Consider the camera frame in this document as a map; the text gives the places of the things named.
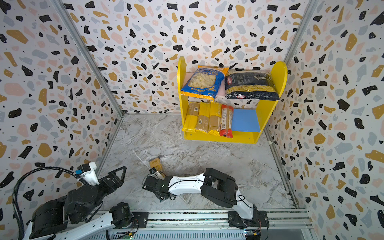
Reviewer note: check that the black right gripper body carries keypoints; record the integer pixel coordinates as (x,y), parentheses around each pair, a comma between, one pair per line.
(151,183)

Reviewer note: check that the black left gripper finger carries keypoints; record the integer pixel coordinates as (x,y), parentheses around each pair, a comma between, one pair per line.
(112,185)
(118,174)

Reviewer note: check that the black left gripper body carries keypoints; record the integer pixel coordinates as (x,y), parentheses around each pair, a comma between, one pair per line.
(105,186)

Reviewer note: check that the dark blue pasta bag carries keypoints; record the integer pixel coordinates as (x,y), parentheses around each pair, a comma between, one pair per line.
(157,165)

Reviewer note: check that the yellow spaghetti bag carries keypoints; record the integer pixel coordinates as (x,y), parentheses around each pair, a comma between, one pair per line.
(192,117)

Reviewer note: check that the clear yellow spaghetti packet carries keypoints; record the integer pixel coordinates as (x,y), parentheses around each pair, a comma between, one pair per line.
(202,125)

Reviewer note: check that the yellow spaghetti box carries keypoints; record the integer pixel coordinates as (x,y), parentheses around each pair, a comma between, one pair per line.
(215,119)

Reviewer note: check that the red pasta packet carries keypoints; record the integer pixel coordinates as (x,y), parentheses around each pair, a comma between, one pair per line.
(226,121)

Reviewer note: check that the blue orecchiette pasta bag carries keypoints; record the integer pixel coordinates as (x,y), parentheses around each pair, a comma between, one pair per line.
(204,83)

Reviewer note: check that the black penne pasta bag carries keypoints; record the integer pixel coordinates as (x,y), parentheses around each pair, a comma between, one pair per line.
(253,85)

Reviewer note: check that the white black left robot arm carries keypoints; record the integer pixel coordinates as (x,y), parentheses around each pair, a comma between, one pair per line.
(72,217)

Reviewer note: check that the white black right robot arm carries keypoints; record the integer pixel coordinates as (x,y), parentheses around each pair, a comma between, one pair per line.
(217,187)

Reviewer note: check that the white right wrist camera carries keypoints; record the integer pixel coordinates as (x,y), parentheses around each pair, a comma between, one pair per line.
(153,171)

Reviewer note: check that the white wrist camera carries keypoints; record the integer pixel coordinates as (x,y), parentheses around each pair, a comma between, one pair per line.
(87,172)
(153,171)

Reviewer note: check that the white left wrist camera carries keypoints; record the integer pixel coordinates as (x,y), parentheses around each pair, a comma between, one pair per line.
(87,172)

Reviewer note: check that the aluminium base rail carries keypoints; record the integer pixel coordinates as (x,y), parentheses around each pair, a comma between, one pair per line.
(273,224)

